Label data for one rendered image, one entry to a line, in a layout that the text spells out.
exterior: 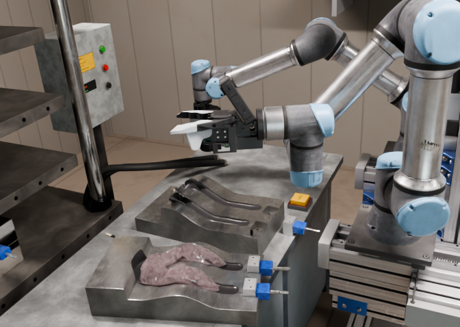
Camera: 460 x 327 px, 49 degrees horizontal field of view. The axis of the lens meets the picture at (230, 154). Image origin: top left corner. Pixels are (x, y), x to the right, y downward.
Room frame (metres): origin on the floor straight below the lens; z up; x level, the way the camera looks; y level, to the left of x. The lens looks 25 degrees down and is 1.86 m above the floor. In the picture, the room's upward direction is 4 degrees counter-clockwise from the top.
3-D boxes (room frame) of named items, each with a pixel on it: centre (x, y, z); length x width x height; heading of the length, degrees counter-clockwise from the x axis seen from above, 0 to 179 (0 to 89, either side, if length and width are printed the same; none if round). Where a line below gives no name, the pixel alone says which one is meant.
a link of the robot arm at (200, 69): (1.93, 0.09, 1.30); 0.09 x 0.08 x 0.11; 76
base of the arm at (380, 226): (1.16, -0.44, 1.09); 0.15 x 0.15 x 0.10
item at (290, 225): (1.51, -0.24, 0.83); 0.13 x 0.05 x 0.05; 63
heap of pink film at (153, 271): (1.25, 0.17, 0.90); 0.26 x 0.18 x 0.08; 80
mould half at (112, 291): (1.25, 0.18, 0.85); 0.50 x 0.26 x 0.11; 80
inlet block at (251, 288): (1.15, -0.08, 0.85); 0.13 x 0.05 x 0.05; 80
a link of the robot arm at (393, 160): (1.15, -0.44, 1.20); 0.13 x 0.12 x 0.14; 179
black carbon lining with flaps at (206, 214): (1.59, 0.08, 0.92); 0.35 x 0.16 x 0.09; 63
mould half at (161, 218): (1.60, 0.09, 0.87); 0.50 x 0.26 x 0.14; 63
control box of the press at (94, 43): (2.12, 0.62, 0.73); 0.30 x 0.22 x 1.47; 153
